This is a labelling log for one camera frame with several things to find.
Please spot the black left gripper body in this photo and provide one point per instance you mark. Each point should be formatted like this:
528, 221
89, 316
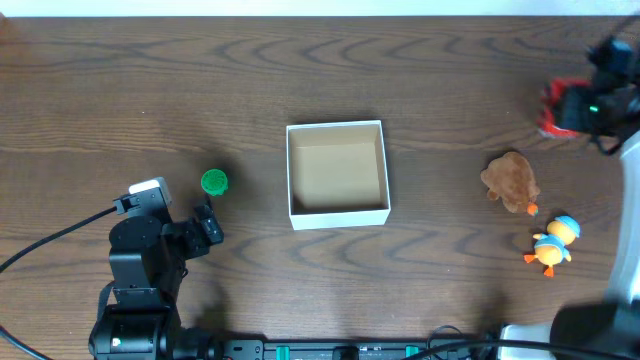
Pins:
209, 226

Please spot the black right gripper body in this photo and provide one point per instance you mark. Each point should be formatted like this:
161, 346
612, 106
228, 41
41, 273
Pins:
570, 111

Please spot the red toy fire truck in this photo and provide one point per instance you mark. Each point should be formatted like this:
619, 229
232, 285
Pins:
551, 98

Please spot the brown plush toy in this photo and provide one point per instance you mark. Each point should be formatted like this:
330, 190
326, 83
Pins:
510, 179

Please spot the orange duck toy blue hat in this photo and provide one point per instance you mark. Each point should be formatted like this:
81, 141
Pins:
551, 247

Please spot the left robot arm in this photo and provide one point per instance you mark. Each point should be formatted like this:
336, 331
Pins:
138, 316

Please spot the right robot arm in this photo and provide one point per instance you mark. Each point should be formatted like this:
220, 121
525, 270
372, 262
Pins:
603, 330

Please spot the green ribbed plastic cap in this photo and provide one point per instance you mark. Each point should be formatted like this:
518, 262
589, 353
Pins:
214, 182

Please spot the white cardboard box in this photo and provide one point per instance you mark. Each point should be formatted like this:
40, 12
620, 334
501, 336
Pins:
337, 175

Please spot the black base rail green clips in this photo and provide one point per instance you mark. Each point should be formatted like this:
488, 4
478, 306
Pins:
255, 349

